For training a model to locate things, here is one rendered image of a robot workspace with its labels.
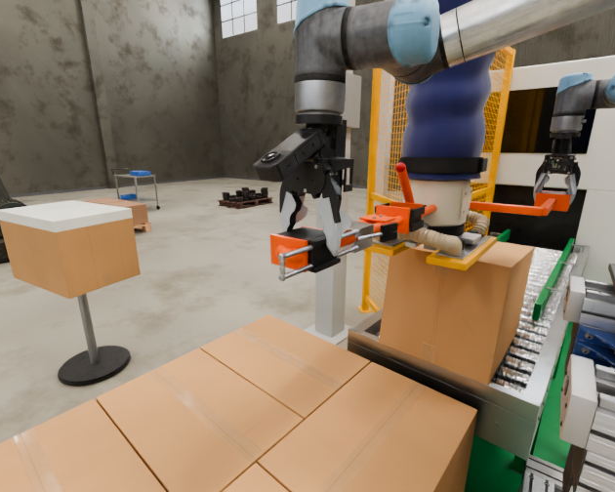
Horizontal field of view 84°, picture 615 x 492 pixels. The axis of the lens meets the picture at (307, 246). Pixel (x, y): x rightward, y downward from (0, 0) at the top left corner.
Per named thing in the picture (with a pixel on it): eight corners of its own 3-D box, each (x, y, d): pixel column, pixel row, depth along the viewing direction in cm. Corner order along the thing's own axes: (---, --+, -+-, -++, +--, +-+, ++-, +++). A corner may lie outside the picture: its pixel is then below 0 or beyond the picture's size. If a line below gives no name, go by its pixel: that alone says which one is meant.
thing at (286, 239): (303, 252, 63) (303, 225, 62) (336, 260, 58) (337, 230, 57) (270, 263, 57) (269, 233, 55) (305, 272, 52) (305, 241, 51)
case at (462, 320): (430, 307, 183) (442, 232, 175) (516, 332, 159) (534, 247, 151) (378, 343, 136) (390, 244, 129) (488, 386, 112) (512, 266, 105)
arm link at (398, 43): (446, 12, 47) (370, 22, 52) (433, -22, 38) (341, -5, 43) (439, 74, 50) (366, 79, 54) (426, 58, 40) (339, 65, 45)
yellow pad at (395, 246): (409, 229, 126) (410, 217, 125) (436, 233, 120) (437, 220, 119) (361, 250, 101) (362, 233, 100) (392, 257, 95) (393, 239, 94)
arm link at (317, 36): (342, -21, 42) (282, -9, 46) (338, 77, 45) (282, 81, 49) (363, 2, 49) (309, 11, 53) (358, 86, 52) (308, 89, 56)
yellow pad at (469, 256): (463, 238, 115) (465, 223, 113) (497, 243, 109) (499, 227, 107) (425, 263, 89) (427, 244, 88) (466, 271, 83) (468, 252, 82)
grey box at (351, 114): (352, 128, 223) (354, 77, 214) (360, 128, 219) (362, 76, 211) (334, 127, 208) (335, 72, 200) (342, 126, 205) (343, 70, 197)
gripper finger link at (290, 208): (306, 239, 63) (322, 195, 59) (283, 246, 59) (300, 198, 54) (294, 230, 65) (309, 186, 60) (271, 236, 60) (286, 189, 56)
